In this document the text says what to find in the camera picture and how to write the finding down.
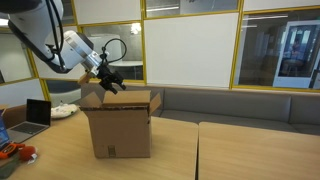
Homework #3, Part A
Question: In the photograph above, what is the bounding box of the grey bench sofa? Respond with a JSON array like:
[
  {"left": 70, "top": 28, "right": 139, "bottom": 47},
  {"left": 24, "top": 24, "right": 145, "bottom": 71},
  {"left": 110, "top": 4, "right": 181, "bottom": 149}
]
[{"left": 80, "top": 82, "right": 320, "bottom": 136}]

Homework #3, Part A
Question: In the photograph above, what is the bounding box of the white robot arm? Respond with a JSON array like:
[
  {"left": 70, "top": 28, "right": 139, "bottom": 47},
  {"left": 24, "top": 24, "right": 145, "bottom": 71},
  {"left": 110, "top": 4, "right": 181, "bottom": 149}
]
[{"left": 0, "top": 0, "right": 126, "bottom": 94}]

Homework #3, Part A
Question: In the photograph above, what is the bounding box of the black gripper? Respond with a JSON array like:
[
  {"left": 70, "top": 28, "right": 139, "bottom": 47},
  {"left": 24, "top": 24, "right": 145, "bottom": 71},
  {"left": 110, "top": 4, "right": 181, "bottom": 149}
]
[{"left": 97, "top": 65, "right": 126, "bottom": 94}]

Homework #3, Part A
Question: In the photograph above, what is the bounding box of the red fuzzy ball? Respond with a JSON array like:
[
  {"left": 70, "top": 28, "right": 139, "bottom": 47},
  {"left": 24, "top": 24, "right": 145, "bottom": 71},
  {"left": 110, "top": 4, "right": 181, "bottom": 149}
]
[{"left": 19, "top": 146, "right": 37, "bottom": 161}]

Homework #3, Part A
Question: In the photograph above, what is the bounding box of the orange tool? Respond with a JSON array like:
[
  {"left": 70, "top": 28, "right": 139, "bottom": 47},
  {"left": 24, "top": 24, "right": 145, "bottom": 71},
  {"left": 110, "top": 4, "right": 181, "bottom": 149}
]
[{"left": 0, "top": 143, "right": 24, "bottom": 159}]

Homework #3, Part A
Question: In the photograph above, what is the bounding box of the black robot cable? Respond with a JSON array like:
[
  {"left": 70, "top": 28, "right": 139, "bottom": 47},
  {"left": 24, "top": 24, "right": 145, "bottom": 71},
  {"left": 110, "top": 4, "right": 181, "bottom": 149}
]
[{"left": 44, "top": 0, "right": 128, "bottom": 73}]

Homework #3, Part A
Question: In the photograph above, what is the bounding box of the brown cardboard box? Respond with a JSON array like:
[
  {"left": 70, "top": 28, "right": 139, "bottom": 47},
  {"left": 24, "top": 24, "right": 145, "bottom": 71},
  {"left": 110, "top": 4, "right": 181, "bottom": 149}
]
[{"left": 79, "top": 90, "right": 162, "bottom": 158}]

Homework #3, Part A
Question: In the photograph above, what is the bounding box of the dark green pouch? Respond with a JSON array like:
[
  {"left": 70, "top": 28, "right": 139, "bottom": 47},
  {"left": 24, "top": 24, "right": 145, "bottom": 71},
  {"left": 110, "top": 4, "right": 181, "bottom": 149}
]
[{"left": 0, "top": 156, "right": 20, "bottom": 180}]

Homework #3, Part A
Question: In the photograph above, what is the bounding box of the white door frame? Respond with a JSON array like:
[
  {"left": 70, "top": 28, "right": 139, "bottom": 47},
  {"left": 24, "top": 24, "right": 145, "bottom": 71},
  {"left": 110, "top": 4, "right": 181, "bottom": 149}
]
[{"left": 272, "top": 20, "right": 320, "bottom": 89}]

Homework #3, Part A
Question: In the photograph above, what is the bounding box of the white round table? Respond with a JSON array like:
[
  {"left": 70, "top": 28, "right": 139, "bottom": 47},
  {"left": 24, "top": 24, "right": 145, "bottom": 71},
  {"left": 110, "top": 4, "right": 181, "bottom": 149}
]
[{"left": 109, "top": 61, "right": 143, "bottom": 80}]

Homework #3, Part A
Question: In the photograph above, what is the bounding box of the blue box edge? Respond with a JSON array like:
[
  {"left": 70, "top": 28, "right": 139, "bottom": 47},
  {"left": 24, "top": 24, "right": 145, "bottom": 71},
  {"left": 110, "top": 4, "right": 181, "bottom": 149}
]
[{"left": 0, "top": 111, "right": 10, "bottom": 148}]

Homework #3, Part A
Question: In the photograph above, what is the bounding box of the white plate with items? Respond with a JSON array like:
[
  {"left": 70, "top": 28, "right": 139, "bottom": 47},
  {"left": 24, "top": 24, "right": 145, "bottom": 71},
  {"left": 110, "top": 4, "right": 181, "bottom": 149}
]
[{"left": 51, "top": 104, "right": 78, "bottom": 119}]

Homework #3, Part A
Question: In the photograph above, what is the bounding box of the grey open laptop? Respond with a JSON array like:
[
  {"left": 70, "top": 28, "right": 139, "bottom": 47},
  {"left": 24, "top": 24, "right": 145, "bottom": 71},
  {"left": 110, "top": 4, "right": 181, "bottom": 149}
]
[{"left": 7, "top": 99, "right": 51, "bottom": 143}]

